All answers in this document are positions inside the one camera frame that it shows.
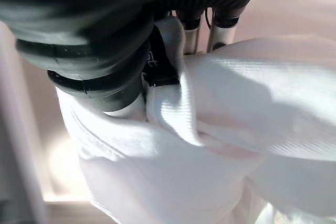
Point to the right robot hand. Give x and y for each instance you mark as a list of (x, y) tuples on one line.
[(86, 24)]

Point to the white ribbed garment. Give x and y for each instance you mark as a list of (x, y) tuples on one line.
[(210, 134)]

